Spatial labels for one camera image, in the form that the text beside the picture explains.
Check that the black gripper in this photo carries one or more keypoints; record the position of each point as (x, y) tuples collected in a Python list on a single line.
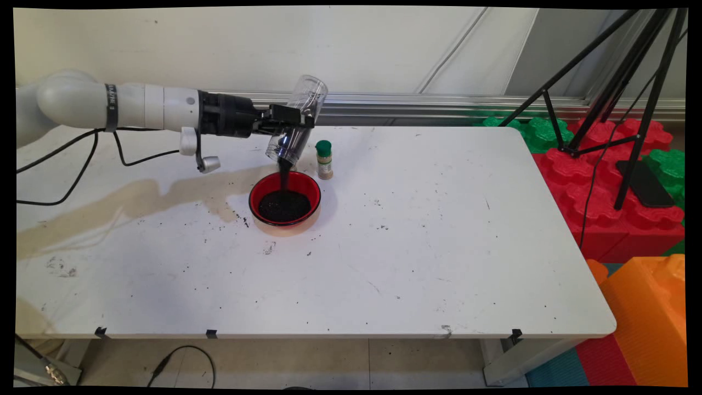
[(227, 114)]

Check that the clear plastic jar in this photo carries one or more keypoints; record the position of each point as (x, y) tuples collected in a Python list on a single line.
[(310, 93)]

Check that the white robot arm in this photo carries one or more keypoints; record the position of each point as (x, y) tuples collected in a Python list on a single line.
[(142, 107)]

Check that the red bowl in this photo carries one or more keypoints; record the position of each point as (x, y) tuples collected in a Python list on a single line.
[(304, 184)]

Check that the black seeds pile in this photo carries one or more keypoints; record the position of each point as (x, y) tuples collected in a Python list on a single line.
[(285, 208)]

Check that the green giant building block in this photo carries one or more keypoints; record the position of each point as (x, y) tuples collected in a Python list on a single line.
[(543, 134), (669, 170)]

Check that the grey table foot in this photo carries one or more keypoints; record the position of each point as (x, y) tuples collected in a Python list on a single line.
[(75, 373)]

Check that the red giant building block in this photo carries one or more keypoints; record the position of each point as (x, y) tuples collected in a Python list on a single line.
[(603, 219)]

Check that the white table leg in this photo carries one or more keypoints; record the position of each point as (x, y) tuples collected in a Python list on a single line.
[(521, 359)]

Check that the black tripod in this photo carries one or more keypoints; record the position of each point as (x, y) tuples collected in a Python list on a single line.
[(649, 112)]

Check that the teal floor mat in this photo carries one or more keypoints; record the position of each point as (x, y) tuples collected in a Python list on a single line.
[(554, 370)]

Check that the black flat phone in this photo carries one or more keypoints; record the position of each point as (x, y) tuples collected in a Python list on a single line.
[(655, 192)]

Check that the red floor mat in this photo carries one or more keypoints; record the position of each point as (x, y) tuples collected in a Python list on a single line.
[(603, 362)]

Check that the orange giant building block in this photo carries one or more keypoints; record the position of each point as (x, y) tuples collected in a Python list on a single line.
[(647, 318)]

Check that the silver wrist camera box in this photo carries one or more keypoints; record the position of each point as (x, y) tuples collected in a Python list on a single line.
[(208, 163)]

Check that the aluminium wall rail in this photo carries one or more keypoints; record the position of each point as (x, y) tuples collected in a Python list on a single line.
[(439, 104)]

